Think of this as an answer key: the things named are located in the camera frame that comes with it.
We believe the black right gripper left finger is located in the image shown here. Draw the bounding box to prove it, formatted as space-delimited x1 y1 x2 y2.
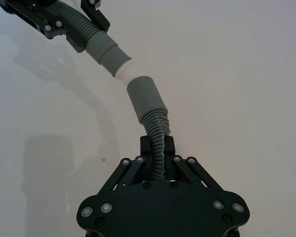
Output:
110 135 153 193

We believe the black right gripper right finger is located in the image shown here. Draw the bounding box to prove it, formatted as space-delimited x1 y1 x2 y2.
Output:
164 136 224 191

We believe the white plastic hose connector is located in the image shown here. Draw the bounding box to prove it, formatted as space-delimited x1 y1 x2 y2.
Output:
114 61 139 86

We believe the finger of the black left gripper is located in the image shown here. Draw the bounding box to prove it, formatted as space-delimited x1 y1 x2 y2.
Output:
79 0 111 33
0 0 87 54

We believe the grey corrugated hose with cuff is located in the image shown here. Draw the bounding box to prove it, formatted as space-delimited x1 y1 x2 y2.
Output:
126 76 170 183
53 0 132 78

